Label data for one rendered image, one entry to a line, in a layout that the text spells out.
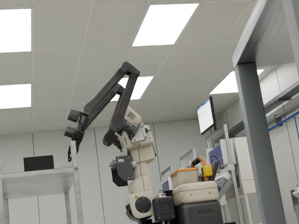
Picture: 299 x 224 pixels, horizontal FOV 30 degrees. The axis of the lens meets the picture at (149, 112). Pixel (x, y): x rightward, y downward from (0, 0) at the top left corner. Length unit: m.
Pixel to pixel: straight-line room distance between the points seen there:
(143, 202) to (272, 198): 2.47
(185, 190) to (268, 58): 2.34
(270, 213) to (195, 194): 2.36
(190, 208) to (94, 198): 7.44
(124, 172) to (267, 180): 2.46
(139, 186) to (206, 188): 0.42
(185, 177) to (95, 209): 7.23
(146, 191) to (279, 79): 5.61
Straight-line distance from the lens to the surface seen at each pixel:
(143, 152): 3.65
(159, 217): 3.48
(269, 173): 1.15
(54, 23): 6.29
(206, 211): 3.50
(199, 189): 3.50
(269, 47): 1.13
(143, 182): 3.58
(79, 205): 3.16
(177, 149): 11.29
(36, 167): 3.36
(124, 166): 3.56
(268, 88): 9.29
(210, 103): 7.29
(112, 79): 3.58
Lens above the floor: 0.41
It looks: 14 degrees up
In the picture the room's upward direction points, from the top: 8 degrees counter-clockwise
